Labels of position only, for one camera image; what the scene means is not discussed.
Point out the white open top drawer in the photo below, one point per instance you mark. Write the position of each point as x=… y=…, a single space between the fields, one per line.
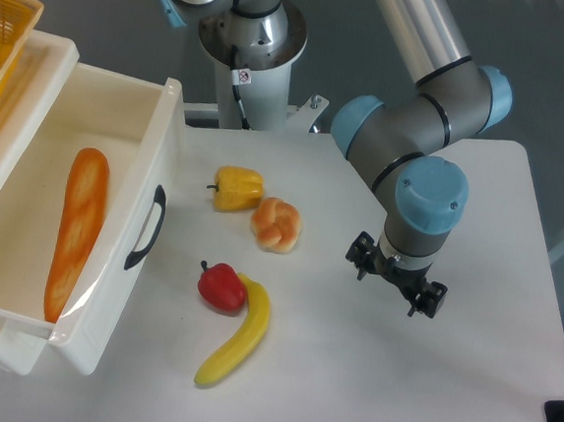
x=137 y=125

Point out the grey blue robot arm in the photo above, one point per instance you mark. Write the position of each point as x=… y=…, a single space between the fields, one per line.
x=395 y=150

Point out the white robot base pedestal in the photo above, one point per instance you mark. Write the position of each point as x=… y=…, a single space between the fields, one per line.
x=253 y=58

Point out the yellow banana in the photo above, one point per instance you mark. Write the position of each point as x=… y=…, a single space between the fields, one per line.
x=237 y=348

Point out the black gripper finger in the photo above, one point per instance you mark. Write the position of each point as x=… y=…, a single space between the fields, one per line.
x=361 y=253
x=429 y=299

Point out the white drawer cabinet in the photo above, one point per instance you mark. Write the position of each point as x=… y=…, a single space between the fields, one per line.
x=45 y=63

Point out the black drawer handle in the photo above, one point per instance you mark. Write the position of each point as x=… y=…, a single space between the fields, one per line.
x=150 y=230

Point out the red bell pepper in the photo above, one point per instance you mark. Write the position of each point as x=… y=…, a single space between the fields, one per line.
x=221 y=287

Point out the yellow bell pepper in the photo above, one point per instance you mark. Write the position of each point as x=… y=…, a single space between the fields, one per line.
x=237 y=188

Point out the orange baguette bread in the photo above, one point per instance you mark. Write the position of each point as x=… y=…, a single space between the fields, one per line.
x=83 y=216

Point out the braided bread roll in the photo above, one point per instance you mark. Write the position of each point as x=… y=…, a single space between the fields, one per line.
x=276 y=225

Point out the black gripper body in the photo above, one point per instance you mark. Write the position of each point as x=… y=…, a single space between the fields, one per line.
x=407 y=273

